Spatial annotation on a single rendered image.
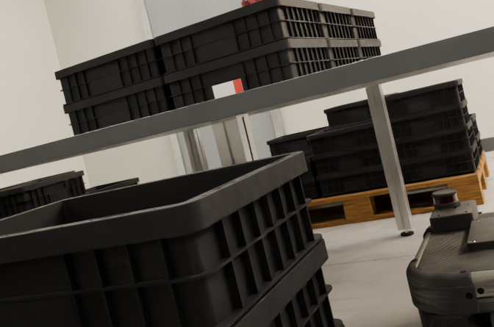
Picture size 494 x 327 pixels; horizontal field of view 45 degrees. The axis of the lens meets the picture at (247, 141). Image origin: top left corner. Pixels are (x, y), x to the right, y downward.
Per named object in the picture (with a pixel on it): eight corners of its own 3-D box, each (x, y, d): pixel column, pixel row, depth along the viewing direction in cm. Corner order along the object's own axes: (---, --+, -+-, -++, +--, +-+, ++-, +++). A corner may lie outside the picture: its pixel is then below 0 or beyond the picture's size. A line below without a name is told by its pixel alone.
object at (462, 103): (481, 162, 311) (462, 78, 309) (478, 172, 284) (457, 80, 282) (404, 175, 328) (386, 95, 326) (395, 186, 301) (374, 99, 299)
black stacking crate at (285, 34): (327, 42, 175) (318, 4, 175) (287, 42, 149) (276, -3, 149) (215, 75, 194) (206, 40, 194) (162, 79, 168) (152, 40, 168)
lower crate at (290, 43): (337, 78, 176) (327, 39, 175) (297, 84, 149) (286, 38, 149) (223, 108, 195) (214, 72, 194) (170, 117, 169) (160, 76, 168)
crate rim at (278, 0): (320, 10, 175) (319, 2, 175) (278, 4, 149) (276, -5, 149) (208, 46, 194) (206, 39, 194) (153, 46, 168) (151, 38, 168)
